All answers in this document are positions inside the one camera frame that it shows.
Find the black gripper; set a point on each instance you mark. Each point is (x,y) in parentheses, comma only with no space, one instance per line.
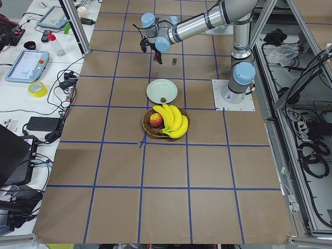
(157,53)

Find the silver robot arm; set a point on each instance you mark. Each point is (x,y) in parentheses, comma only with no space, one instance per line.
(164,31)

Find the pale green plate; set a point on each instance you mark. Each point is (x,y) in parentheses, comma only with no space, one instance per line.
(161,88)

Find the red yellow apple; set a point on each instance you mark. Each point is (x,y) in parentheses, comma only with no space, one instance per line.
(156,120)

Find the woven wicker basket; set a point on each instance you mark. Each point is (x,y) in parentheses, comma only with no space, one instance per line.
(154,132)

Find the yellow banana bunch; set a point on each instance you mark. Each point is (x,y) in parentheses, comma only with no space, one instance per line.
(176,121)

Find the paper cup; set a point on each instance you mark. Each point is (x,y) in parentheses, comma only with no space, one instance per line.
(82,11)

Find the clear bottle red cap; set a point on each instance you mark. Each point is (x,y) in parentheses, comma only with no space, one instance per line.
(57,47)

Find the blue teach pendant far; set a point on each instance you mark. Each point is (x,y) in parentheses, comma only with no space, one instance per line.
(54,18)

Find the blue teach pendant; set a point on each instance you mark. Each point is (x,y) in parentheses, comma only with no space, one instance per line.
(54,18)
(28,67)

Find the yellow tape roll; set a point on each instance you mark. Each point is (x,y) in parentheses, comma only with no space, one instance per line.
(37,89)

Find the blue teach pendant near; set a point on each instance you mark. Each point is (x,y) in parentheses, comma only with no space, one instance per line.
(28,67)

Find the black power adapter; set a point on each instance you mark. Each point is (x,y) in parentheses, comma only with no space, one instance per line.
(43,124)

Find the black laptop computer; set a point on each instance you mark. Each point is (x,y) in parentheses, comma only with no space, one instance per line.
(17,155)

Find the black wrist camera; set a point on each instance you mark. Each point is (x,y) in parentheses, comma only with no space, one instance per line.
(144,44)

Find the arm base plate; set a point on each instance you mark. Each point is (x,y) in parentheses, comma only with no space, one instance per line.
(221,30)
(226,100)

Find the aluminium frame post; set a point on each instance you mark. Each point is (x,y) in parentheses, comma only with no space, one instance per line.
(76,25)

